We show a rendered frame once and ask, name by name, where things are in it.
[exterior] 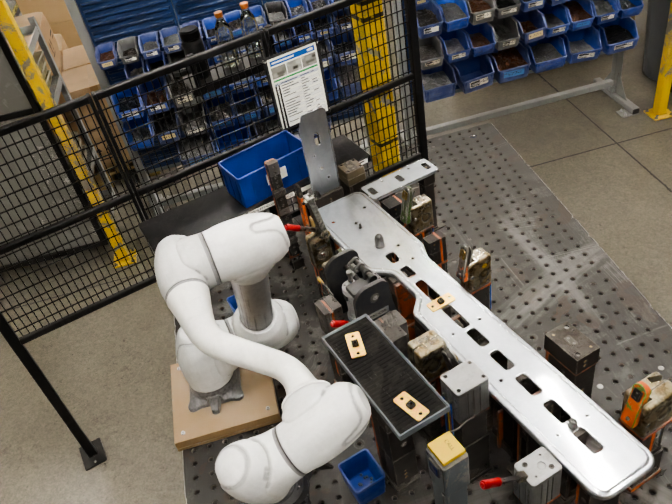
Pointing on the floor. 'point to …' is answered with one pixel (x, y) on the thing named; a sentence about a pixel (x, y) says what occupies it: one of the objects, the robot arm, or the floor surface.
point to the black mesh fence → (92, 455)
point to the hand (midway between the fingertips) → (325, 498)
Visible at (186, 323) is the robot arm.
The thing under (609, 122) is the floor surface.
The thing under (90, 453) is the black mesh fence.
